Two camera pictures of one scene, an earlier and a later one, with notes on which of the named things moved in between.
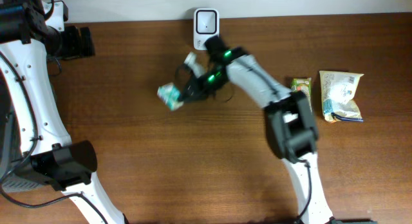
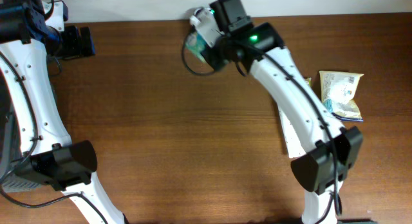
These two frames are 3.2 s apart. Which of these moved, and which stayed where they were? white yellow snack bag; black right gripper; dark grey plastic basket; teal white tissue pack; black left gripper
Moved: teal white tissue pack; black right gripper
Stayed: black left gripper; white yellow snack bag; dark grey plastic basket
